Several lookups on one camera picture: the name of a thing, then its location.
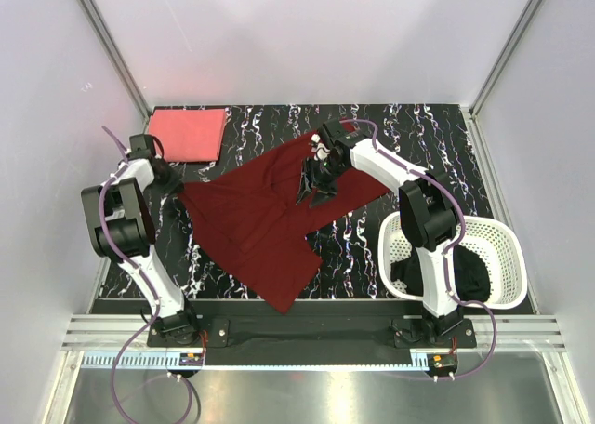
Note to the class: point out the black garment in basket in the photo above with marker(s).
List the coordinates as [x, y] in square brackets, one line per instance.
[471, 275]

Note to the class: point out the dark red t shirt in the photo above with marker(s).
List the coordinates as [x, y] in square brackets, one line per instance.
[249, 222]

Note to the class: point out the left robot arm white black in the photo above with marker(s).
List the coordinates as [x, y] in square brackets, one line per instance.
[121, 229]

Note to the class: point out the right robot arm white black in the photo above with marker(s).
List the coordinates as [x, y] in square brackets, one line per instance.
[430, 218]

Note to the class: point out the white plastic laundry basket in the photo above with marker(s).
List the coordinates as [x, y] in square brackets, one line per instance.
[494, 242]

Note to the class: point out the folded pink t shirt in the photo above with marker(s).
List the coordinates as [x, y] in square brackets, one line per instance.
[189, 136]

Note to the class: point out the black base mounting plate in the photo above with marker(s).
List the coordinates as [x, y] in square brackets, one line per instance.
[345, 330]

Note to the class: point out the white slotted cable duct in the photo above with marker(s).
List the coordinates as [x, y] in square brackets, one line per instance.
[188, 361]

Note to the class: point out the left aluminium frame post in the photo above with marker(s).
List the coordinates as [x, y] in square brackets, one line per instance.
[111, 49]

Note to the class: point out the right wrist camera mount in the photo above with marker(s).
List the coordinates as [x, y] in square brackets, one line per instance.
[332, 134]

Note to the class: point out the right aluminium frame post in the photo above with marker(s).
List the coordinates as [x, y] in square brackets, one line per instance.
[518, 32]

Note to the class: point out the aluminium frame post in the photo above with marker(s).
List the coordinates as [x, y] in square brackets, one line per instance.
[518, 32]
[111, 49]

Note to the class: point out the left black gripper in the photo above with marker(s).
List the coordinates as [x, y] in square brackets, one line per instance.
[174, 185]

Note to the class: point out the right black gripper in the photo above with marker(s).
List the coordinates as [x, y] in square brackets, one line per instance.
[324, 191]

